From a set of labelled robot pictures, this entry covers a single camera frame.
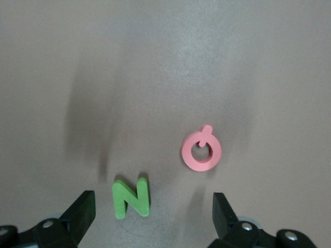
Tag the pink foam letter Q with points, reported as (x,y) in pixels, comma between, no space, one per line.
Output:
(187,155)

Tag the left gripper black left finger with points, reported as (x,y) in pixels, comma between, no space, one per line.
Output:
(75,219)

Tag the green foam letter N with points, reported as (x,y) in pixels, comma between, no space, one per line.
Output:
(131,199)

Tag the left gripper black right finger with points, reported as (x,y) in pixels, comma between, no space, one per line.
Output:
(225,222)

